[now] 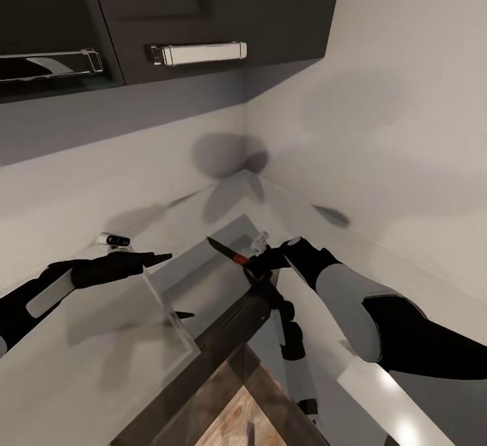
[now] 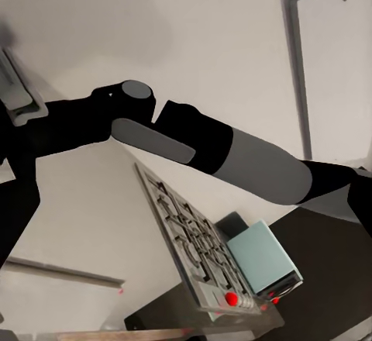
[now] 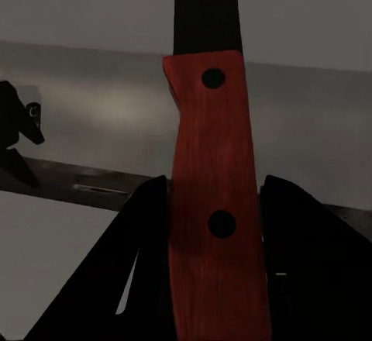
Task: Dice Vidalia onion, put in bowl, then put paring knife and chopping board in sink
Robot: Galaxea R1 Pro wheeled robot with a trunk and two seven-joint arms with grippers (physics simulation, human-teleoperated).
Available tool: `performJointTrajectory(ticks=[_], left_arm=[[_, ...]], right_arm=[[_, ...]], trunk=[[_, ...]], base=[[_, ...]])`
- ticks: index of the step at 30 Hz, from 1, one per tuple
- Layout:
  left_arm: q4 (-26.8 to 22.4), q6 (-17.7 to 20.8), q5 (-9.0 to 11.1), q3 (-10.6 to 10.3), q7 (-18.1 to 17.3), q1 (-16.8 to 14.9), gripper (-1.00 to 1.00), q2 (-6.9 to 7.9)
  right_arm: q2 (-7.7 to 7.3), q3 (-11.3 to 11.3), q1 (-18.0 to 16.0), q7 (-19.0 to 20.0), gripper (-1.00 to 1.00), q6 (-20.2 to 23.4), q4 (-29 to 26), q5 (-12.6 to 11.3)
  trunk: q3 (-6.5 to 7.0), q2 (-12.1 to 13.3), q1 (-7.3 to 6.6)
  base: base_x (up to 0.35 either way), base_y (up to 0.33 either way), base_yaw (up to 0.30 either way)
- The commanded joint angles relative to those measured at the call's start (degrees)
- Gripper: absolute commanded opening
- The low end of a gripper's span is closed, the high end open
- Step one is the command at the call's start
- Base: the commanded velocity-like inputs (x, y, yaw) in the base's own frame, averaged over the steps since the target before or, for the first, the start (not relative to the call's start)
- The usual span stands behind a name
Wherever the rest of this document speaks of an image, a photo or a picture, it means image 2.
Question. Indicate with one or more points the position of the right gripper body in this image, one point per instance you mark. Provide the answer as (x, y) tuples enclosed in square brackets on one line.
[(59, 131)]

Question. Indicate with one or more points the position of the range hood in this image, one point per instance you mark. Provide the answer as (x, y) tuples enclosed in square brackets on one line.
[(333, 42)]

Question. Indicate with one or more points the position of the burner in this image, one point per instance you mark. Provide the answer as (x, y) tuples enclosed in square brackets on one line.
[(208, 268)]

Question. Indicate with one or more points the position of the microwave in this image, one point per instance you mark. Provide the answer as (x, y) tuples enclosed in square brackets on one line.
[(263, 262)]

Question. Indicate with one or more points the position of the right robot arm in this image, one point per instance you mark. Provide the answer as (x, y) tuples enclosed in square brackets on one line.
[(30, 128)]

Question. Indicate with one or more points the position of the fridge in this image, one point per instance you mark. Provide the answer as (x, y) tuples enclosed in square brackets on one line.
[(334, 257)]

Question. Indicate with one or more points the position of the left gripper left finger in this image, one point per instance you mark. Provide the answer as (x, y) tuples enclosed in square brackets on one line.
[(19, 199)]

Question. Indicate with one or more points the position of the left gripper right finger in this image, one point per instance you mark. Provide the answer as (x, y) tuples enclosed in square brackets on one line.
[(360, 200)]

